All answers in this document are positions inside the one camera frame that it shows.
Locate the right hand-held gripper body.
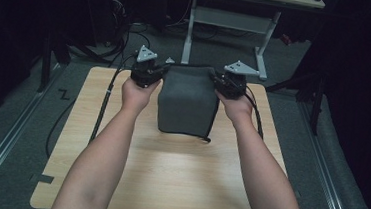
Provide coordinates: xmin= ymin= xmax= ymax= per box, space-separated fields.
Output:
xmin=214 ymin=58 xmax=261 ymax=103

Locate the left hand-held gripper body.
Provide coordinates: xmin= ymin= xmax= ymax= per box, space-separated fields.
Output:
xmin=129 ymin=44 xmax=166 ymax=91

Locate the dark grey cloth cover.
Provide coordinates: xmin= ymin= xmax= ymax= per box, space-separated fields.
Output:
xmin=154 ymin=61 xmax=224 ymax=144

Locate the person's left hand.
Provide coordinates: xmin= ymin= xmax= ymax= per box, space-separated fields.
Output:
xmin=119 ymin=75 xmax=162 ymax=114

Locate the person's right hand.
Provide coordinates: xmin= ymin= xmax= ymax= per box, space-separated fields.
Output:
xmin=212 ymin=90 xmax=256 ymax=124

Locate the black tripod stand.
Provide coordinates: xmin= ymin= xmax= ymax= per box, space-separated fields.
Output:
xmin=262 ymin=65 xmax=330 ymax=136

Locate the black metal stand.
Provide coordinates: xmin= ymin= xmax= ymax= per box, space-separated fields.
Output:
xmin=36 ymin=27 xmax=74 ymax=95

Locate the right hand-held gripper cable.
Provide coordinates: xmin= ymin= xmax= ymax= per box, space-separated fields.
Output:
xmin=240 ymin=85 xmax=269 ymax=140

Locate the hand-held gripper cable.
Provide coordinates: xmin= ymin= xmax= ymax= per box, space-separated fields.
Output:
xmin=240 ymin=85 xmax=269 ymax=140
xmin=88 ymin=50 xmax=138 ymax=148

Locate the left hand-held gripper cable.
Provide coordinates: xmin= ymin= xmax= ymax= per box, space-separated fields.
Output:
xmin=88 ymin=50 xmax=138 ymax=148

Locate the bundle of black cables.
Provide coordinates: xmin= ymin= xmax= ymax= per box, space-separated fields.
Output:
xmin=65 ymin=0 xmax=156 ymax=70

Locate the desk with white frame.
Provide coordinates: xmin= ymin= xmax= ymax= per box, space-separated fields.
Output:
xmin=179 ymin=0 xmax=326 ymax=86

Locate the black floor cable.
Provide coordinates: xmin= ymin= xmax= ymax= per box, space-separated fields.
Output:
xmin=44 ymin=96 xmax=78 ymax=162

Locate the metal floor rail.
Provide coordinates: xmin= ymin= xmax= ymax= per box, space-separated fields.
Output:
xmin=290 ymin=101 xmax=364 ymax=209
xmin=0 ymin=59 xmax=64 ymax=209

